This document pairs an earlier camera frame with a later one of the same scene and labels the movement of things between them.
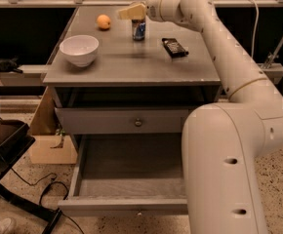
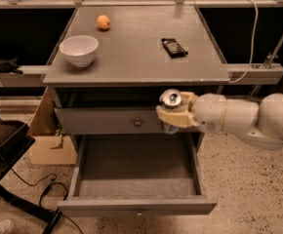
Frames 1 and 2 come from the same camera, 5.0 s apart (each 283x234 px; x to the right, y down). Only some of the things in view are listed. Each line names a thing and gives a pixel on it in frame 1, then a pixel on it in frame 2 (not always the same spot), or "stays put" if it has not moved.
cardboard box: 47,147 stays put
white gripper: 153,8 -> 209,110
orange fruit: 103,21 stays put
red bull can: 139,27 -> 170,98
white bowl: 80,50 stays put
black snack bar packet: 174,48 stays put
